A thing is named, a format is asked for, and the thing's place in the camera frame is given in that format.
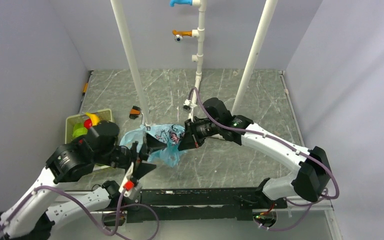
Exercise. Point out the small orange black object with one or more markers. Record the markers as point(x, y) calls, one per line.
point(135, 112)

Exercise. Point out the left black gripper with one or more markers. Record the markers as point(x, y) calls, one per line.
point(150, 144)

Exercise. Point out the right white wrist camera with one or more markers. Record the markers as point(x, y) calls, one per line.
point(189, 105)

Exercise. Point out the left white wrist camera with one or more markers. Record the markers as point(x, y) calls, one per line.
point(130, 188)

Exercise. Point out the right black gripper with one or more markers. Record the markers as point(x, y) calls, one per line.
point(188, 141)

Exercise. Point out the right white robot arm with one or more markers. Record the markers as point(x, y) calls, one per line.
point(308, 167)

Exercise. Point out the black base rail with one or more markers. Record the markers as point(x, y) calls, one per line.
point(240, 203)

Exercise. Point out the white PVC pipe frame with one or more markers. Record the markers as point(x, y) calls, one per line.
point(199, 34)

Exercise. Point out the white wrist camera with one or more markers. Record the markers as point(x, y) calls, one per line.
point(130, 188)
point(189, 105)

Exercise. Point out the orange handled tool at wall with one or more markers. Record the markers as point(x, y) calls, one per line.
point(85, 87)

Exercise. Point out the green fake fruit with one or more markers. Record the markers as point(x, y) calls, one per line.
point(78, 130)

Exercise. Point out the small red fake fruit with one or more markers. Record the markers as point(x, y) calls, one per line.
point(87, 123)

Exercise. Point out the yellow fake banana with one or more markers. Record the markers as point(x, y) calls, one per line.
point(94, 119)

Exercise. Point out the pale green fruit basket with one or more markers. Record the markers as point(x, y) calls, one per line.
point(71, 121)

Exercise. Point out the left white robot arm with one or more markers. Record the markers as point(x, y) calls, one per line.
point(46, 205)

